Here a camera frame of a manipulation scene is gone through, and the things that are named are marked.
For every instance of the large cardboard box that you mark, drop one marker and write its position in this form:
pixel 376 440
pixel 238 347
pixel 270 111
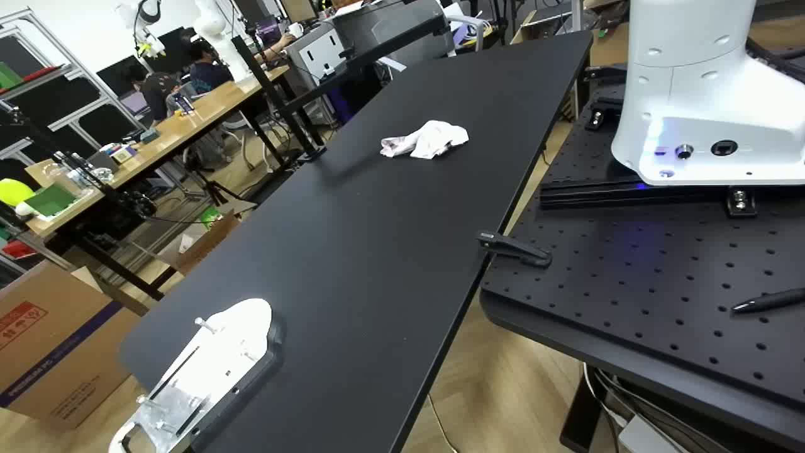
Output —
pixel 51 343

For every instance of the long wooden desk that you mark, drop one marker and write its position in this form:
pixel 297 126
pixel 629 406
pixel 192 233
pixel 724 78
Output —
pixel 178 126

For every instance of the small open cardboard box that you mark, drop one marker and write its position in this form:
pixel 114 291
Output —
pixel 204 242

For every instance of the metal bolt bracket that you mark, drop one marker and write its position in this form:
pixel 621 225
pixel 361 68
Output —
pixel 743 203

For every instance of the grey equipment case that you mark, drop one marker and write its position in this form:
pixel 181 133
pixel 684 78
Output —
pixel 318 57

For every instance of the aluminium frame rack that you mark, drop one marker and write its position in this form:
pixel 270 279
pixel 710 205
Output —
pixel 64 91

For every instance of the white cloth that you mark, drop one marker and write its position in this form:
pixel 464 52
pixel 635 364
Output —
pixel 426 138

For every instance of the black stand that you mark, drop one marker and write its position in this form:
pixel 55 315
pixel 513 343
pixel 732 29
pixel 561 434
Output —
pixel 278 97

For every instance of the black perforated breadboard table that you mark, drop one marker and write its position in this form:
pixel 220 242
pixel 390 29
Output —
pixel 669 284

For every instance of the black mounting rail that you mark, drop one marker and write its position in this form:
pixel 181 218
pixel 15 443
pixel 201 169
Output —
pixel 604 194

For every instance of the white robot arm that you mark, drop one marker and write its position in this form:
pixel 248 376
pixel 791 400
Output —
pixel 694 91

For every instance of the white metal camera mount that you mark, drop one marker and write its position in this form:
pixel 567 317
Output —
pixel 220 356

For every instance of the green tray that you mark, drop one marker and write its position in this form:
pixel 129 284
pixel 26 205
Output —
pixel 51 199

